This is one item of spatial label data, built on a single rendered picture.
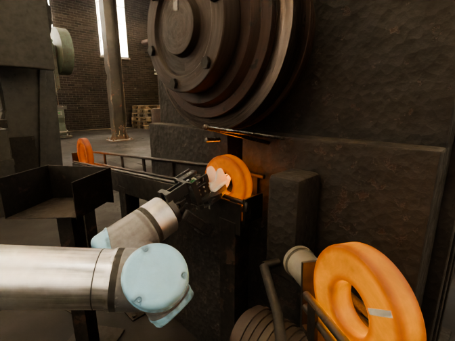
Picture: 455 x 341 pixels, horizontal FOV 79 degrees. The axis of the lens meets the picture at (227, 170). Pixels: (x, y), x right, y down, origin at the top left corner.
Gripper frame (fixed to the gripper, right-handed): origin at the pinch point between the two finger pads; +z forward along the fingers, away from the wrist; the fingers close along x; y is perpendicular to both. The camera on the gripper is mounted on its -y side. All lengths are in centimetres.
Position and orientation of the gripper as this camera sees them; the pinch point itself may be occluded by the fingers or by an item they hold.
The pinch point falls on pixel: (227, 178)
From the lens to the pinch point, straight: 76.4
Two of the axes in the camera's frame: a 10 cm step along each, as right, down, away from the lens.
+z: 6.7, -4.6, 5.9
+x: -7.1, -1.7, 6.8
